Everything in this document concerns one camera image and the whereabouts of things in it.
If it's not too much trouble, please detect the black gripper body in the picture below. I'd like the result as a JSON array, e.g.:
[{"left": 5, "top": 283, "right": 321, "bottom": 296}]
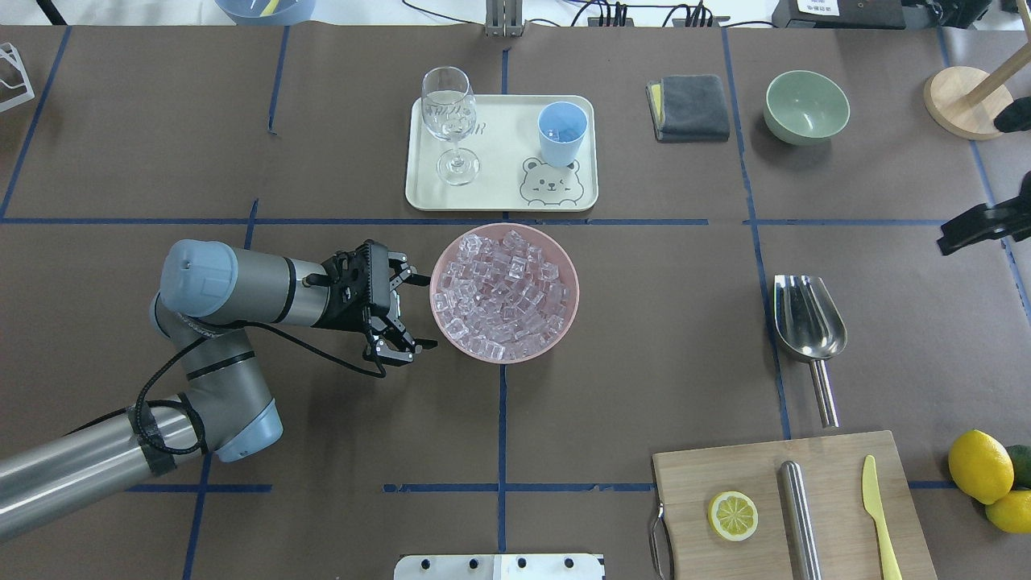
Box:
[{"left": 303, "top": 241, "right": 403, "bottom": 334}]

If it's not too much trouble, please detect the metal ice scoop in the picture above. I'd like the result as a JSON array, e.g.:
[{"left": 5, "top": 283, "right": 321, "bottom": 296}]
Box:
[{"left": 772, "top": 275, "right": 847, "bottom": 427}]

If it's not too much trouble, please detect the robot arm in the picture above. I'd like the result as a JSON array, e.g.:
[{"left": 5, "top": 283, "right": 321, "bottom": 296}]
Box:
[{"left": 1, "top": 239, "right": 436, "bottom": 541}]

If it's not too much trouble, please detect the clear ice cubes pile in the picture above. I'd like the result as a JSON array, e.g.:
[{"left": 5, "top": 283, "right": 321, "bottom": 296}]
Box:
[{"left": 433, "top": 230, "right": 571, "bottom": 360}]

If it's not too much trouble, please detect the blue plastic cup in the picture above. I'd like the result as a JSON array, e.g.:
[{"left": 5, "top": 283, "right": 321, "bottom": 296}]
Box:
[{"left": 537, "top": 101, "right": 589, "bottom": 168}]

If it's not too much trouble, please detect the pink bowl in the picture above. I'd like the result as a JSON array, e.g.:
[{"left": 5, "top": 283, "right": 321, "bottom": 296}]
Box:
[{"left": 429, "top": 224, "right": 580, "bottom": 365}]

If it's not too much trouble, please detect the cream bear tray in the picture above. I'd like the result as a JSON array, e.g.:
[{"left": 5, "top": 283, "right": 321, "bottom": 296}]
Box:
[{"left": 405, "top": 94, "right": 599, "bottom": 212}]

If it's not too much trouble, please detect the clear wine glass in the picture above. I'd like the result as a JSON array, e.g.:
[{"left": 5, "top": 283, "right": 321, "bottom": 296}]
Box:
[{"left": 420, "top": 66, "right": 480, "bottom": 186}]

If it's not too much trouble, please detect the yellow plastic fork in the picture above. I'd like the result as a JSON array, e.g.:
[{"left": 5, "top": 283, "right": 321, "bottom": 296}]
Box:
[{"left": 260, "top": 0, "right": 280, "bottom": 18}]

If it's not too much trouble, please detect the blue bowl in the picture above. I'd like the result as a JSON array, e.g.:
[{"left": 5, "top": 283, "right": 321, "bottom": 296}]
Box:
[{"left": 217, "top": 0, "right": 317, "bottom": 27}]

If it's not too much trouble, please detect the wooden cutting board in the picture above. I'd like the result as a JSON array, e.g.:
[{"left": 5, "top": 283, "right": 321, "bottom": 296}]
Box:
[{"left": 648, "top": 430, "right": 938, "bottom": 580}]

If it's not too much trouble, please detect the grey folded cloth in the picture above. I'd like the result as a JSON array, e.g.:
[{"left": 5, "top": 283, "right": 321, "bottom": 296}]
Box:
[{"left": 647, "top": 74, "right": 730, "bottom": 143}]

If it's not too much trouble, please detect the half lemon slice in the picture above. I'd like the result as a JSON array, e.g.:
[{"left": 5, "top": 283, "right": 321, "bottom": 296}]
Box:
[{"left": 707, "top": 491, "right": 759, "bottom": 542}]

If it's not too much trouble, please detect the green bowl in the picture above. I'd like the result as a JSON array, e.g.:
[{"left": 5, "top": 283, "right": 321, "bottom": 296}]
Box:
[{"left": 764, "top": 70, "right": 851, "bottom": 146}]

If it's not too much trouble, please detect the metal cylinder muddler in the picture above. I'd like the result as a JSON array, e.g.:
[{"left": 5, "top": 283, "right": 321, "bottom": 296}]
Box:
[{"left": 778, "top": 460, "right": 822, "bottom": 579}]

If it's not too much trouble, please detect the yellow plastic knife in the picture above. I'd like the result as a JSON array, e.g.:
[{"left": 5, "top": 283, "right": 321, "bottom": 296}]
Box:
[{"left": 861, "top": 454, "right": 903, "bottom": 579}]

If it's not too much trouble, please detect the wooden paper towel stand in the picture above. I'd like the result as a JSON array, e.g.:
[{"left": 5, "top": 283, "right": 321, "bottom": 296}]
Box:
[{"left": 923, "top": 43, "right": 1030, "bottom": 140}]

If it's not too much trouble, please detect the yellow lemon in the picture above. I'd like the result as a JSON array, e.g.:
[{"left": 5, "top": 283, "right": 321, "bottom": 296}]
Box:
[
  {"left": 984, "top": 491, "right": 1031, "bottom": 535},
  {"left": 947, "top": 429, "right": 1015, "bottom": 504}
]

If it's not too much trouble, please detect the green avocado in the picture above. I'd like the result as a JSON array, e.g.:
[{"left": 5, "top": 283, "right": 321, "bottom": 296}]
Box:
[{"left": 1005, "top": 444, "right": 1031, "bottom": 491}]

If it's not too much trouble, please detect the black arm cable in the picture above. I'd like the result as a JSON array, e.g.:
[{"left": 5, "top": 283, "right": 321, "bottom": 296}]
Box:
[{"left": 132, "top": 321, "right": 387, "bottom": 452}]

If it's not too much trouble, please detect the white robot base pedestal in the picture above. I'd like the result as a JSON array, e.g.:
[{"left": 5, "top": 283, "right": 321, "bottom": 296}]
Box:
[{"left": 393, "top": 552, "right": 607, "bottom": 579}]

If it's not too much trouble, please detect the white wire cup rack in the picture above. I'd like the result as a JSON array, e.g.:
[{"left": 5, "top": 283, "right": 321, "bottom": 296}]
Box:
[{"left": 1, "top": 43, "right": 35, "bottom": 113}]

